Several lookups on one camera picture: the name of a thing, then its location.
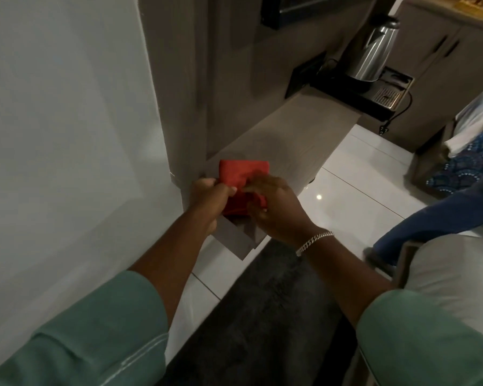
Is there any person's right hand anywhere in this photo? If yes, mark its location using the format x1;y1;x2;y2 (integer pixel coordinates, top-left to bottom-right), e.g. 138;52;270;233
241;174;319;248

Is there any yellow packet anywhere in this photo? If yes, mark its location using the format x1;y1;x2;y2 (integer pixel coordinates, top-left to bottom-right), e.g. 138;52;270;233
454;0;483;19

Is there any dark grey rug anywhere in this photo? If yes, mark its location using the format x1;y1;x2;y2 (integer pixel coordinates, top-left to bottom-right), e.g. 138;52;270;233
156;239;360;386

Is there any person's green sleeve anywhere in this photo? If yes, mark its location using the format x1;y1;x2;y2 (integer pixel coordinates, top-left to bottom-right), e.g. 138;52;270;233
0;270;170;386
356;289;483;386

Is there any steel electric kettle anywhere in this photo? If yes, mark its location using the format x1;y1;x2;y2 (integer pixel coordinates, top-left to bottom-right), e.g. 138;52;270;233
344;16;401;83

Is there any wooden wall desk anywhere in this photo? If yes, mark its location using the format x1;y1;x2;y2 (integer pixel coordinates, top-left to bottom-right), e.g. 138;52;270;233
181;86;364;260

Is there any person's green left sleeve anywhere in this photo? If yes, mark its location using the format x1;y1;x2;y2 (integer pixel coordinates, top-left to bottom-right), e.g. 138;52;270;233
0;270;170;386

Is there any person's left hand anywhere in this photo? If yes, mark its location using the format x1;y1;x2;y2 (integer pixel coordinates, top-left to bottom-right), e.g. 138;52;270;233
188;177;238;235

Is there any black wall socket panel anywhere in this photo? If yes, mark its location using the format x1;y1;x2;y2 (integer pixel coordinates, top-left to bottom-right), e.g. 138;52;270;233
284;52;328;99

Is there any person's green right sleeve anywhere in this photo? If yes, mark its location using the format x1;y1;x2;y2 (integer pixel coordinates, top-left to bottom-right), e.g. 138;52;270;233
356;289;483;386

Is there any sachet holder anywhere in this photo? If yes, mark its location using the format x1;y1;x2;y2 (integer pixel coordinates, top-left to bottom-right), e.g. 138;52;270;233
371;85;404;110

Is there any black television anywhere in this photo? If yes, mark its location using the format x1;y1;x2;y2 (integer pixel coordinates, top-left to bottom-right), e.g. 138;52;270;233
260;0;373;31

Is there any black hospitality tray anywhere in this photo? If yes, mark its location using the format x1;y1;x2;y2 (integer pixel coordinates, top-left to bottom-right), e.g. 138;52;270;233
311;66;415;122

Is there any brown wooden cabinet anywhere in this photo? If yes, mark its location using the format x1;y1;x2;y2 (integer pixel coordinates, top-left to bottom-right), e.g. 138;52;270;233
360;0;483;152

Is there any person's right forearm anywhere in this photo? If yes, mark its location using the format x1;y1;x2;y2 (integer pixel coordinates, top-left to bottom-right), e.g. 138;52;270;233
296;230;393;328

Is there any red cloth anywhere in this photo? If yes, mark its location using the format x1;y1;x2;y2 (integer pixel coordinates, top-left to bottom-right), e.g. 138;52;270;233
218;159;271;218

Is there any person's left forearm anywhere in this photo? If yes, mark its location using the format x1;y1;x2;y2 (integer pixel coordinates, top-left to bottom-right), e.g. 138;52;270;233
128;211;220;330

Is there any blue patterned fabric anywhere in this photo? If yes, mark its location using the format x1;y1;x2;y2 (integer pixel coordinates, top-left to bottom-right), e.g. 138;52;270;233
426;132;483;198

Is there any beige upholstered chair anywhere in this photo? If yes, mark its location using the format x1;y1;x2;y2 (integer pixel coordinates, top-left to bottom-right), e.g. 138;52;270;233
394;233;483;347

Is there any white towel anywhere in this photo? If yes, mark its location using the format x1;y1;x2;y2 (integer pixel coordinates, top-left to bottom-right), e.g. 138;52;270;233
444;89;483;158

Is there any silver chain bracelet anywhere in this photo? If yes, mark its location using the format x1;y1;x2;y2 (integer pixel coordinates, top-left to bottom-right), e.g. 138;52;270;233
295;231;335;258

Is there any black power cable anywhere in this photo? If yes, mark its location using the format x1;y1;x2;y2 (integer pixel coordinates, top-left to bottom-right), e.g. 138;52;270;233
379;81;414;136

